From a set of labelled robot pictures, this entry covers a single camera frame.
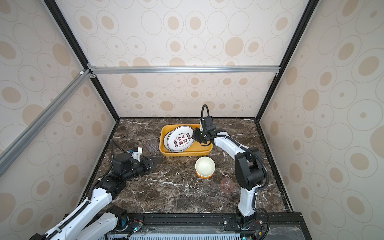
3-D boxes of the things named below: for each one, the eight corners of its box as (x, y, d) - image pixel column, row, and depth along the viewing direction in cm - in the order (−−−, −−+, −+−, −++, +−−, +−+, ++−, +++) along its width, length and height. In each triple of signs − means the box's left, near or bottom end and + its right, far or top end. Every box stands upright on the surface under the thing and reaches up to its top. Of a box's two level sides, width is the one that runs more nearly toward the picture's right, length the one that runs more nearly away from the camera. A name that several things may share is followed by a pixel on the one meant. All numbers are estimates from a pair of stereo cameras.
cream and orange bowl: (195, 181, 89) (195, 173, 81) (195, 164, 96) (195, 156, 88) (214, 181, 89) (215, 173, 81) (212, 164, 96) (214, 156, 88)
